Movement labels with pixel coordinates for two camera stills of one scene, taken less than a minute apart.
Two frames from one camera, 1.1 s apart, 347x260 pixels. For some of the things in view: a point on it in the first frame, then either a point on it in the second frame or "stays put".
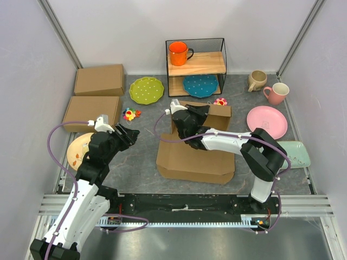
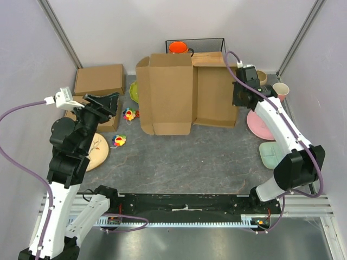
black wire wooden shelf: [209, 58] stays put
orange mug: [179, 53] stays put
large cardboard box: [177, 160] to [176, 90]
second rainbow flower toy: [129, 114] stays put
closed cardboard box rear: [103, 80] stays put
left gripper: [128, 137] to [104, 106]
